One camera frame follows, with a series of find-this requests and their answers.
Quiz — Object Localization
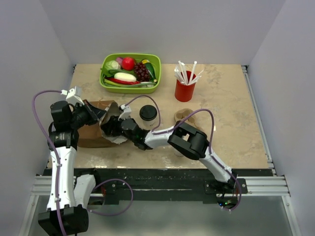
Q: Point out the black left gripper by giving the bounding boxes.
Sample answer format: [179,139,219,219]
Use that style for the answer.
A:
[69,99,106,129]

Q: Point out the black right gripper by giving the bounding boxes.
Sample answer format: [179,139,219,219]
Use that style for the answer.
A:
[100,114,136,143]

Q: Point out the white paper coffee cup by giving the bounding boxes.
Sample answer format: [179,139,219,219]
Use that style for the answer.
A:
[141,116,158,130]

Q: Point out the brown paper takeout bag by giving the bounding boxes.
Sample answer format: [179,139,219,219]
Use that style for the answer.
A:
[77,100,127,148]

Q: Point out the black coffee cup lid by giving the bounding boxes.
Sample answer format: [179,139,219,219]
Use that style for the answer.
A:
[139,105,158,121]

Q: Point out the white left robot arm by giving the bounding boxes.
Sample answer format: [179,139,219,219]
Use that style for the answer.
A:
[38,100,106,236]

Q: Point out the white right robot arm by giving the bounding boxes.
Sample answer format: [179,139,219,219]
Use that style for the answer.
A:
[100,116,237,193]

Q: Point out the red toy chili pepper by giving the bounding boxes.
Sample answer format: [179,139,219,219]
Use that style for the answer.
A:
[107,78,140,85]

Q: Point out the white toy radish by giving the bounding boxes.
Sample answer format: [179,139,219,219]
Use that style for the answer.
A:
[114,72,137,83]

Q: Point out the green toy cabbage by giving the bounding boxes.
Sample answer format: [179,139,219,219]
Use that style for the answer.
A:
[105,60,121,70]

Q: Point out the brown pulp cup carrier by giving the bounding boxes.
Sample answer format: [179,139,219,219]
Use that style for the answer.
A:
[173,109,205,132]

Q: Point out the purple toy grapes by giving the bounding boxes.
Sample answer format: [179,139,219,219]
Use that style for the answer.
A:
[133,62,151,82]

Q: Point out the stack of white paper cups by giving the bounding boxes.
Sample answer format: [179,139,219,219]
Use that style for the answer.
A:
[174,150,183,157]

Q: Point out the green toy cucumber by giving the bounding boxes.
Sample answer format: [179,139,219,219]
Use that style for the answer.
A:
[144,62,156,80]

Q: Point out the purple toy onion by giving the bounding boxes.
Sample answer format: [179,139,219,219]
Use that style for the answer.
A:
[116,57,123,64]

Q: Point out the red toy apple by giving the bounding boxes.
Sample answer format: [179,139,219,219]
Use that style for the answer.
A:
[121,57,136,71]

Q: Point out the red straw holder cup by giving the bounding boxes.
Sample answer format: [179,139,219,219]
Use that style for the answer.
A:
[175,80,196,102]

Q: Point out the green plastic produce bin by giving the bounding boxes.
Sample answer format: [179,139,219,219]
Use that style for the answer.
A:
[99,53,161,94]

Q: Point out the white wrapped straw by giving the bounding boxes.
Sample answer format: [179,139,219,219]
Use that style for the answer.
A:
[174,68,186,85]
[189,61,197,85]
[188,71,203,85]
[178,60,188,85]

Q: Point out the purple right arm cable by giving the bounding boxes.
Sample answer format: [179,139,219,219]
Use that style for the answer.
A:
[123,94,243,212]

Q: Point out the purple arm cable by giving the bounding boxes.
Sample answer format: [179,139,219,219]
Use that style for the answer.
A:
[123,94,243,212]
[31,90,134,236]

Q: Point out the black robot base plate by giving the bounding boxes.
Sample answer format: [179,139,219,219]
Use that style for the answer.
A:
[74,168,272,205]

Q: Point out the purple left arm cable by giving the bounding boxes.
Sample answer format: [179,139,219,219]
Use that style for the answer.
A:
[31,90,134,236]

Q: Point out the aluminium frame rail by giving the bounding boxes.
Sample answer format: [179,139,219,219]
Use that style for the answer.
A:
[241,65,301,236]

